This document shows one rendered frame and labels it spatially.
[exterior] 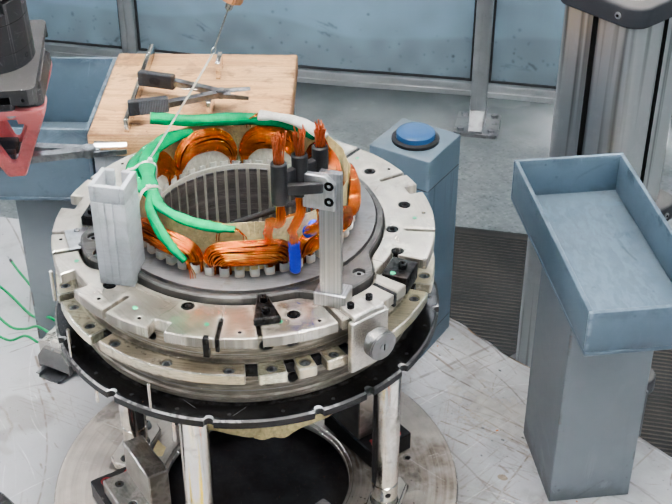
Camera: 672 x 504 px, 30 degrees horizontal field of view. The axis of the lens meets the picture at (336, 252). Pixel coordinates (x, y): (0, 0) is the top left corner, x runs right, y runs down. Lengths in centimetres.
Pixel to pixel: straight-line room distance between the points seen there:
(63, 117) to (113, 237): 52
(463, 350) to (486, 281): 145
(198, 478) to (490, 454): 36
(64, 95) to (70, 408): 35
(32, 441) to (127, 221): 44
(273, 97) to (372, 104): 231
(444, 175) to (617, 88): 20
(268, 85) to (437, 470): 44
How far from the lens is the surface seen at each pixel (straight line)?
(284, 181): 88
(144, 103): 126
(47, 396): 139
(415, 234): 104
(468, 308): 278
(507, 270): 291
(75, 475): 126
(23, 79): 94
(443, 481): 123
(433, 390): 137
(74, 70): 144
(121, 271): 98
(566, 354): 114
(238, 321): 94
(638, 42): 130
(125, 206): 95
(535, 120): 358
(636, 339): 105
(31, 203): 137
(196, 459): 104
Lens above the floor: 166
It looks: 34 degrees down
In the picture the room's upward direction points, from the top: straight up
